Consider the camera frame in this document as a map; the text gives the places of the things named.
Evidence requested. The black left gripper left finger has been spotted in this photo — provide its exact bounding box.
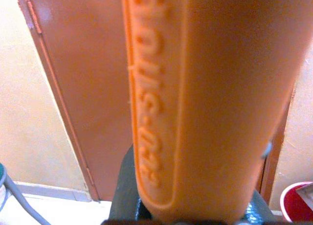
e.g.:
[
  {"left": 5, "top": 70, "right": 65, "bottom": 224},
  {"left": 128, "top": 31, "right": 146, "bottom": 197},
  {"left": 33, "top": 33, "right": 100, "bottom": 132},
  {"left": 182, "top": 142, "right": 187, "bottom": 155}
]
[{"left": 107, "top": 143, "right": 154, "bottom": 222}]

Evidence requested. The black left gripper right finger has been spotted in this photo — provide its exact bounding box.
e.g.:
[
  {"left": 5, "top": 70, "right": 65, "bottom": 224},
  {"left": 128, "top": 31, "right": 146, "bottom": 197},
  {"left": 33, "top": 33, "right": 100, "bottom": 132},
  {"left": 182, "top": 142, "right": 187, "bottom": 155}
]
[{"left": 241, "top": 189, "right": 278, "bottom": 223}]

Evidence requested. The orange plastic broom handle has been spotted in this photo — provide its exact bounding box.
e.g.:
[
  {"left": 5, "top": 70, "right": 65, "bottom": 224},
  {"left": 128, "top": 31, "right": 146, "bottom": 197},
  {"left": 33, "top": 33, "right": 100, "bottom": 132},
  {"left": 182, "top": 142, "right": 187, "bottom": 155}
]
[{"left": 121, "top": 0, "right": 313, "bottom": 224}]

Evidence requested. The red plastic bucket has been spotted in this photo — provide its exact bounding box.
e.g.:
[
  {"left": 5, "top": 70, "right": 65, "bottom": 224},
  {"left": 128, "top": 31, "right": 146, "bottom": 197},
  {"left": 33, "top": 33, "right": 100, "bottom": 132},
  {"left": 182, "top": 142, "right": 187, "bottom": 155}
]
[{"left": 279, "top": 181, "right": 313, "bottom": 223}]

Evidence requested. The brown wooden door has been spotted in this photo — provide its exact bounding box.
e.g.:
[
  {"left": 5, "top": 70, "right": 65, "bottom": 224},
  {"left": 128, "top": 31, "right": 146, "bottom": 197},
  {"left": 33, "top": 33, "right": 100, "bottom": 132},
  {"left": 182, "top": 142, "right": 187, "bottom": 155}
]
[{"left": 14, "top": 0, "right": 298, "bottom": 205}]

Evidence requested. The teal rimmed container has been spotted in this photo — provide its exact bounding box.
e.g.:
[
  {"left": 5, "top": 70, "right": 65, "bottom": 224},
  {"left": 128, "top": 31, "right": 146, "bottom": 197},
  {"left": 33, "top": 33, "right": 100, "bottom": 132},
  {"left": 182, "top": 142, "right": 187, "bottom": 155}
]
[{"left": 0, "top": 162, "right": 8, "bottom": 211}]

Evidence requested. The grey hose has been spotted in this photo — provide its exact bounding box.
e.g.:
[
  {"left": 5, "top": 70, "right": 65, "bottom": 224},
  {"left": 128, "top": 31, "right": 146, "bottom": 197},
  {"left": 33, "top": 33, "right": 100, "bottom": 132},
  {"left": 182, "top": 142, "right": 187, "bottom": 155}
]
[{"left": 0, "top": 172, "right": 52, "bottom": 225}]

